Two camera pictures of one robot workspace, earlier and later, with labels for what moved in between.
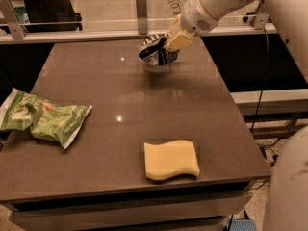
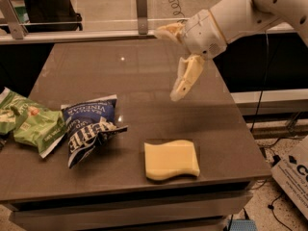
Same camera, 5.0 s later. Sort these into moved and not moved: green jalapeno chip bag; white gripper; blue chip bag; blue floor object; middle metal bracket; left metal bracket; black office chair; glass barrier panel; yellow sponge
Moved: blue chip bag; white gripper; green jalapeno chip bag
Not moved: left metal bracket; yellow sponge; glass barrier panel; black office chair; blue floor object; middle metal bracket
